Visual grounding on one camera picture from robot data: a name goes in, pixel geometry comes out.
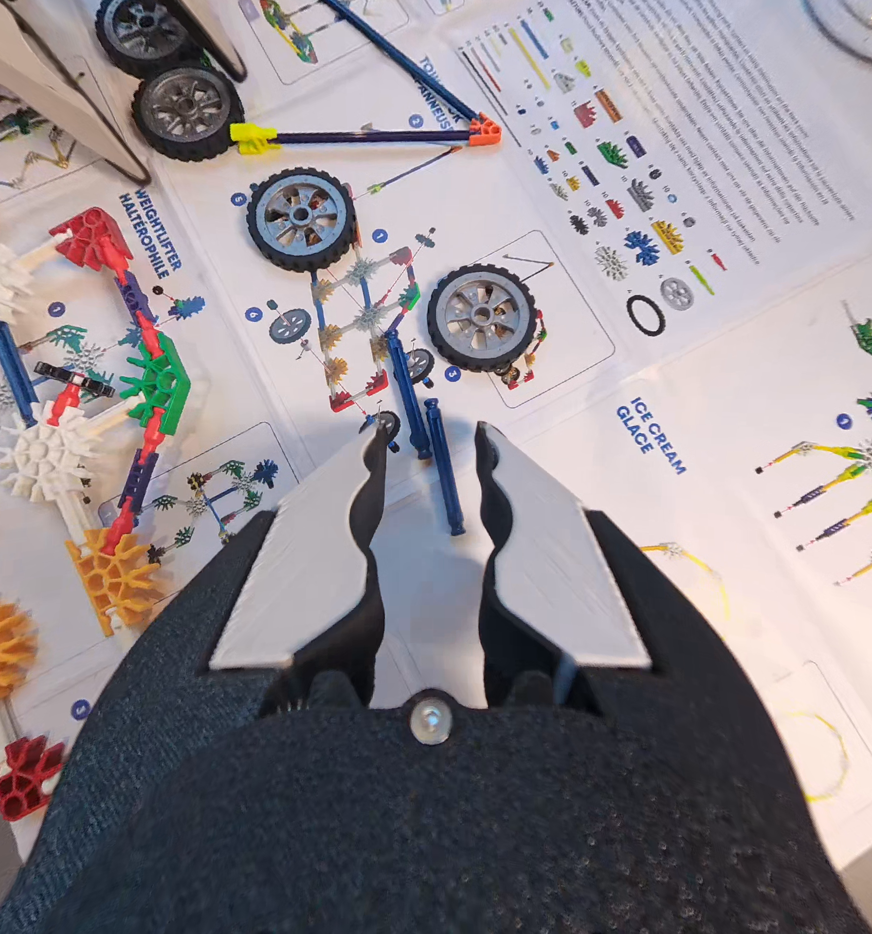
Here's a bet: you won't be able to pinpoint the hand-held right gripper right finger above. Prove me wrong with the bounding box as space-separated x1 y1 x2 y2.
474 420 654 709

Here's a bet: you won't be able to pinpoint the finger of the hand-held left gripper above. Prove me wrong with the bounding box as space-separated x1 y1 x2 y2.
0 0 152 185
164 0 249 83

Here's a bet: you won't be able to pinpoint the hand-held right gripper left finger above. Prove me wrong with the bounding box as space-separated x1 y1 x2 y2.
208 422 392 709

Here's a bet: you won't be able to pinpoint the black toy wheel grey hub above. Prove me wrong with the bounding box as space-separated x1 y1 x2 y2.
245 168 357 274
427 264 539 375
94 0 196 77
131 62 246 163

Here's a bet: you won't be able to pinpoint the short blue plastic rod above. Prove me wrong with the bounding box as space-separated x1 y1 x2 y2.
423 397 468 537
385 328 433 461

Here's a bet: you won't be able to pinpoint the blue rods with orange connector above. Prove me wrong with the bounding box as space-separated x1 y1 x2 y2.
230 0 503 156

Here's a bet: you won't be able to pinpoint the printed instruction sheet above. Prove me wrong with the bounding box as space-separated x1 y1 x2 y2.
0 0 872 869

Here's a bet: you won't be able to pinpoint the multicolour construction toy frame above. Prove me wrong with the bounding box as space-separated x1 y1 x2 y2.
0 206 192 822

